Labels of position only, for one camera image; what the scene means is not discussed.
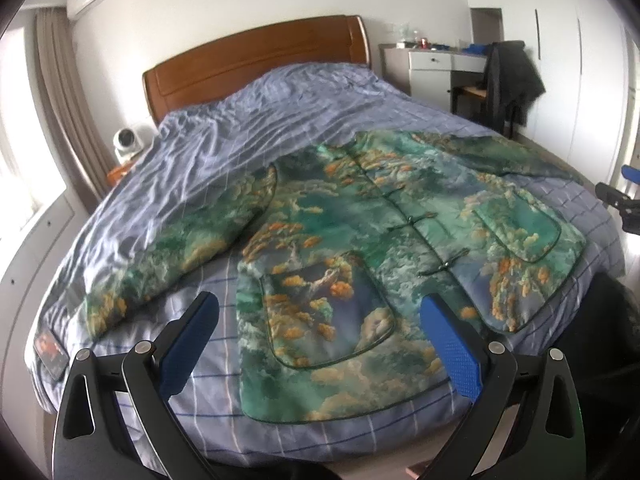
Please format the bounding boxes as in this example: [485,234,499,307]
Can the wooden chair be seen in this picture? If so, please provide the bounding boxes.
[450,42,526,136]

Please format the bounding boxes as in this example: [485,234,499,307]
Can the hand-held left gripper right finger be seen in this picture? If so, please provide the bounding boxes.
[420,292,587,480]

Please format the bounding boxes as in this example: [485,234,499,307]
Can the bed with blue striped sheet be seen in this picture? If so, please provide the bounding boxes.
[30,62,626,466]

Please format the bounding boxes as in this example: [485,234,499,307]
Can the white wardrobe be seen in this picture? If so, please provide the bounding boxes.
[462,0,636,181]

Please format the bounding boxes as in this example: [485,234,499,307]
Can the clear bottles on desk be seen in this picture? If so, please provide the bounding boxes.
[394,22,422,49]

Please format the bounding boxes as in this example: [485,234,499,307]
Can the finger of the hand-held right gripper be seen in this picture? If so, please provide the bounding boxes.
[595,162,640,236]

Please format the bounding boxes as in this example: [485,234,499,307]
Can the white desk fan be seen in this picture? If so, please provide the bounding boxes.
[112,127,153,163]

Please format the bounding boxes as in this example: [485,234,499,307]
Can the wooden nightstand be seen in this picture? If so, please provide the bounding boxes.
[106,160,137,188]

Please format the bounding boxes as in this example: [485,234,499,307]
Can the white desk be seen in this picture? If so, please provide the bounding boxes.
[380,42,493,116]

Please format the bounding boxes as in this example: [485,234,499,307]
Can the beige curtain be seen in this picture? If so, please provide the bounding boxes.
[32,7,118,201]

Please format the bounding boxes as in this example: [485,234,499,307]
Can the wooden headboard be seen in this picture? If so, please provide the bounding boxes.
[142,15,373,128]

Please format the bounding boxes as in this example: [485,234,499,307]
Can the green printed padded jacket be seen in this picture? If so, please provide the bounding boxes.
[82,130,588,423]

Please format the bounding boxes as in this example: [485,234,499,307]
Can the person's dark clothing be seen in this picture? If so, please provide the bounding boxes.
[575,270,640,480]

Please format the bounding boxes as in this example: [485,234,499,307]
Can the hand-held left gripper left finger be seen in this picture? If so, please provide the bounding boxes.
[51,291,221,480]

